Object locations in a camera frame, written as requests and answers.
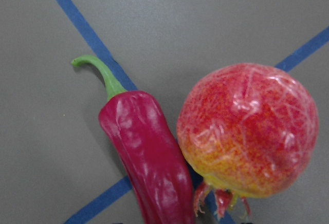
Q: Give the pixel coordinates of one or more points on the red pomegranate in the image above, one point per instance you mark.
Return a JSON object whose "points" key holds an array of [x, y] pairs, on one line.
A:
{"points": [[249, 130]]}

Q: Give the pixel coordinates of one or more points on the red chili pepper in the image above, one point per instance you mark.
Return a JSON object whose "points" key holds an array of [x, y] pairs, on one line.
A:
{"points": [[136, 125]]}

